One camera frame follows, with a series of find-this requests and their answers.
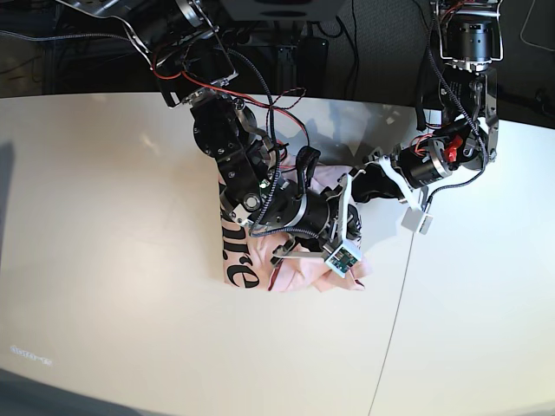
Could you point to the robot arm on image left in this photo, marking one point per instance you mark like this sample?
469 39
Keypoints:
182 46

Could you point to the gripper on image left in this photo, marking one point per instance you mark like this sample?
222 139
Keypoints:
324 218

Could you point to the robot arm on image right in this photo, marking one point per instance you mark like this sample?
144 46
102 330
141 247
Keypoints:
455 105

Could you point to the aluminium table leg post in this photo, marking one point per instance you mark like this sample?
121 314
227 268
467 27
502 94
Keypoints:
286 70

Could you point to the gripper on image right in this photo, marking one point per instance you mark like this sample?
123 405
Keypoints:
398 174

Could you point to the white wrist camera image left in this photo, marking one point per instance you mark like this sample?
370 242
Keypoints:
341 257

